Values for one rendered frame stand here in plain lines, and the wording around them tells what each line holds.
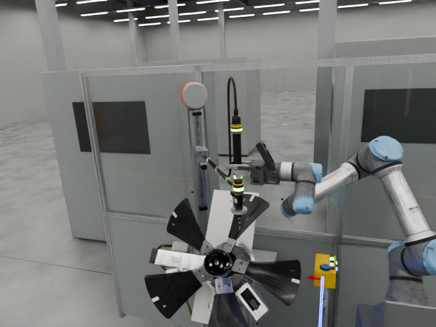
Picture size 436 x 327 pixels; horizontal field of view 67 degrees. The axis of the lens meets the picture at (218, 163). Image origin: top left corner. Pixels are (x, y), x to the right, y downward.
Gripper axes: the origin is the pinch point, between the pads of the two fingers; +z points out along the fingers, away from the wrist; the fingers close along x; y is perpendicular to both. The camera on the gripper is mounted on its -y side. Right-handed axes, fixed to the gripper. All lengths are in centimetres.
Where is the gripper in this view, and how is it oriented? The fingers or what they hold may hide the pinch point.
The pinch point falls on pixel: (231, 163)
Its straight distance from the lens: 135.5
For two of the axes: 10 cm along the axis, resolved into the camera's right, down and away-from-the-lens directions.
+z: -9.5, -0.5, 3.1
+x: 3.1, -2.9, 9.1
